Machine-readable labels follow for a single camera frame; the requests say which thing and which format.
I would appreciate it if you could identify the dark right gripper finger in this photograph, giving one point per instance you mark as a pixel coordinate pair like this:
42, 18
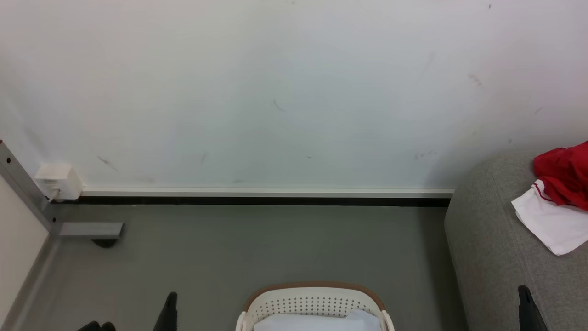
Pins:
529, 312

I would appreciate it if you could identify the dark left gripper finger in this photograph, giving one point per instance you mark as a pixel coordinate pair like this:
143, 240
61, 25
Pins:
167, 315

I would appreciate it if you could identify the red and white garment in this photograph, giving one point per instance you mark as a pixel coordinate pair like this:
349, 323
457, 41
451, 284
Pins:
558, 202

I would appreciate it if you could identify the grey fabric sofa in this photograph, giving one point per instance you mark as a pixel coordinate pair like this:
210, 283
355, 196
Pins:
496, 257

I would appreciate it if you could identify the black partition foot pad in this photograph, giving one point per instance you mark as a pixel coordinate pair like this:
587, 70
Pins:
104, 242

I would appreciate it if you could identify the grey metal partition foot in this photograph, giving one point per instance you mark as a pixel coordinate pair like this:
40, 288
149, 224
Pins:
89, 229

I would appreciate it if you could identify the white perforated laundry basket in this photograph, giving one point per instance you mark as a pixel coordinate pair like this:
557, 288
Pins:
312, 303

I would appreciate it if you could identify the pale blue cloth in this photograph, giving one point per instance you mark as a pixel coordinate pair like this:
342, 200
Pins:
317, 322

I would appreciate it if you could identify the white and black baseboard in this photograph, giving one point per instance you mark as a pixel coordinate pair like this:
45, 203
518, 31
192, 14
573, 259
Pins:
262, 196

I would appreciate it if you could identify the beige partition panel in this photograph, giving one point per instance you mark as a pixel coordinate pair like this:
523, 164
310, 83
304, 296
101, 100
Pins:
18, 248

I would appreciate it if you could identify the white wall socket box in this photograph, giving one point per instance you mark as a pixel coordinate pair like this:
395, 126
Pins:
59, 180

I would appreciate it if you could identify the grey metal partition frame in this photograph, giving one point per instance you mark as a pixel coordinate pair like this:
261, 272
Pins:
23, 188

